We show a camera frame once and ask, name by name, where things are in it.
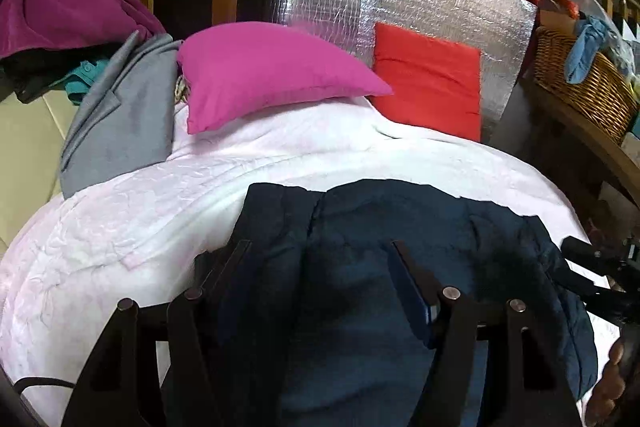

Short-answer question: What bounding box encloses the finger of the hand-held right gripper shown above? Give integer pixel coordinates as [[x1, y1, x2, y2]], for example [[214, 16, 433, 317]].
[[560, 236, 608, 264], [564, 264, 608, 313]]

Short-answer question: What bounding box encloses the silver foil insulation panel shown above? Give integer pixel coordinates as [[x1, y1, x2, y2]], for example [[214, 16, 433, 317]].
[[269, 0, 540, 140]]

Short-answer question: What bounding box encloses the person's right hand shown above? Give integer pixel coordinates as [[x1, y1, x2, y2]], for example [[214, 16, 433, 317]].
[[584, 338, 630, 427]]

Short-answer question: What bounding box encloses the white bed blanket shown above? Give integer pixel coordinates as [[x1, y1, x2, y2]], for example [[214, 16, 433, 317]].
[[0, 99, 623, 425]]

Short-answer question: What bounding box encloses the pink pillow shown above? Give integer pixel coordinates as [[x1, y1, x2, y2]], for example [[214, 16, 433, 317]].
[[176, 21, 395, 135]]

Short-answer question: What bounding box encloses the navy blue puffer jacket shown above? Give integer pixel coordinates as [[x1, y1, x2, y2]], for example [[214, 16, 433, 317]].
[[162, 179, 599, 427]]

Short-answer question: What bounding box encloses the light blue cloth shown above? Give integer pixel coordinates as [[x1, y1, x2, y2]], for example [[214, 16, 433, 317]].
[[564, 16, 612, 85]]

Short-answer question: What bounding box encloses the wooden shelf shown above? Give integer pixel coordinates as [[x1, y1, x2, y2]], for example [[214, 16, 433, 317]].
[[520, 74, 640, 208]]

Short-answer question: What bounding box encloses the wicker basket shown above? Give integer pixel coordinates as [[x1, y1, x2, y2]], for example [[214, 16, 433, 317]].
[[531, 26, 640, 145]]

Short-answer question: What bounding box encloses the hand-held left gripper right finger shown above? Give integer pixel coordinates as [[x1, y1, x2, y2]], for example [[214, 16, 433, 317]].
[[388, 240, 584, 427]]

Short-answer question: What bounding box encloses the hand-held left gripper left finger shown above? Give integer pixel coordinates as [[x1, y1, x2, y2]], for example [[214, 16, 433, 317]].
[[61, 240, 252, 427]]

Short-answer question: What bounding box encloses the teal garment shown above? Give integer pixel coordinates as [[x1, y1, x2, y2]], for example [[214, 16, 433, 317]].
[[60, 59, 111, 105]]

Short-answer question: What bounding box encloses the grey garment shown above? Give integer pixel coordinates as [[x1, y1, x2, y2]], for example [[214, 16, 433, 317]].
[[59, 32, 185, 200]]

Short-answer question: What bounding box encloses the red pillow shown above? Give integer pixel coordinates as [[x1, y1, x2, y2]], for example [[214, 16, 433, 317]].
[[370, 22, 483, 142]]

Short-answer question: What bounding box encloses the magenta garment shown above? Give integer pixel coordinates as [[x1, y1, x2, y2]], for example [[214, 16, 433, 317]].
[[0, 0, 166, 60]]

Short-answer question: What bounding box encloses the black cable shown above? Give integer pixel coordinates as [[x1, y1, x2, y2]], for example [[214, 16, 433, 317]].
[[12, 377, 78, 395]]

